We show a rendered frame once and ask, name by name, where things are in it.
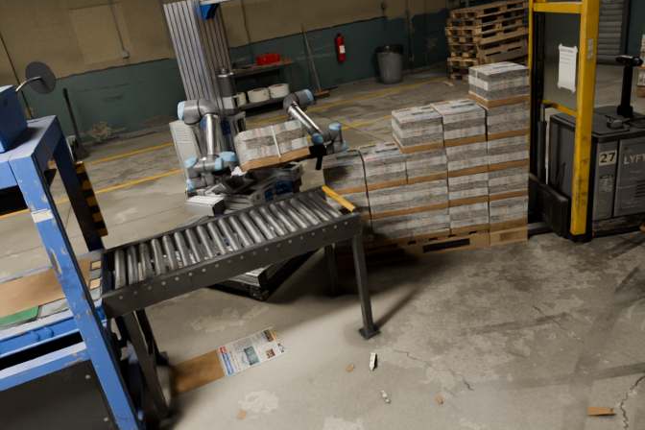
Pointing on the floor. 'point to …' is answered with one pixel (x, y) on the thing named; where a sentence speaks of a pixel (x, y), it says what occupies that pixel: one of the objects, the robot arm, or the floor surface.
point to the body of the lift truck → (604, 168)
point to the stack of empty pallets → (489, 26)
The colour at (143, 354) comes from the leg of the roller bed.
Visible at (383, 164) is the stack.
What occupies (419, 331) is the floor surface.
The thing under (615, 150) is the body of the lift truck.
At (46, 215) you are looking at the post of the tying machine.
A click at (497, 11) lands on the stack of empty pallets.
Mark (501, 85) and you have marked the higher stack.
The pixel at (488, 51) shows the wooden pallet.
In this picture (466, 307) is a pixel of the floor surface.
